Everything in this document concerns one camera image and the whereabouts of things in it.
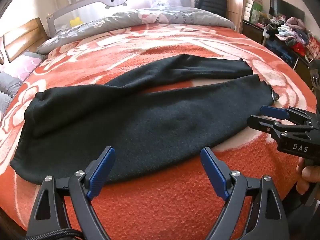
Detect pile of mixed clothes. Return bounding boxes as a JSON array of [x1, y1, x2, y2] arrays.
[[265, 16, 313, 48]]

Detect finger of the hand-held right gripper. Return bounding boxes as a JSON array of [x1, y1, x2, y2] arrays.
[[260, 105, 312, 126], [247, 115, 285, 137]]

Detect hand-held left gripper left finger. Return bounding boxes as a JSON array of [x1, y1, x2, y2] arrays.
[[26, 146, 117, 240]]

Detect white pillow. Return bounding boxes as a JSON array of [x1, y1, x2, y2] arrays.
[[150, 0, 185, 8]]

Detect black flat monitor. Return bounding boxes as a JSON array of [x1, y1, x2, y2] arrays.
[[269, 0, 305, 22]]

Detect person's right hand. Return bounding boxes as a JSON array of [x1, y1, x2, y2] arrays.
[[296, 159, 320, 200]]

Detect black braided cable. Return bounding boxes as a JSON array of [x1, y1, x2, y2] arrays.
[[25, 227, 83, 240]]

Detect red patterned cloth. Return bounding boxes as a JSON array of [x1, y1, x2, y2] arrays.
[[292, 37, 320, 60]]

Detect orange floral blanket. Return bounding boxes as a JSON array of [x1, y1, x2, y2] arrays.
[[0, 24, 318, 233]]

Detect grey bed guard rail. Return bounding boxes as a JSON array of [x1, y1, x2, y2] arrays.
[[46, 0, 145, 39]]

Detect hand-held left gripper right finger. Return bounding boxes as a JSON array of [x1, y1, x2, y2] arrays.
[[200, 147, 290, 240]]

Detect black puffer jacket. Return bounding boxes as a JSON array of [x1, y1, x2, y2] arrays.
[[194, 0, 228, 18]]

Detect pink patterned pillow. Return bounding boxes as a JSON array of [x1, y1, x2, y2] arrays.
[[0, 51, 47, 80]]

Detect black pants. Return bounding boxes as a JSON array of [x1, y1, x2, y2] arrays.
[[10, 54, 280, 184]]

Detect wooden headboard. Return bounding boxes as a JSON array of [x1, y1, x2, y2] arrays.
[[0, 17, 49, 65]]

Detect dark low cabinet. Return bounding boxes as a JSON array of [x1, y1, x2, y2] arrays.
[[241, 20, 315, 80]]

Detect grey floral quilt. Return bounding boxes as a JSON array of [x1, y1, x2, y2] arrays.
[[36, 7, 237, 55]]

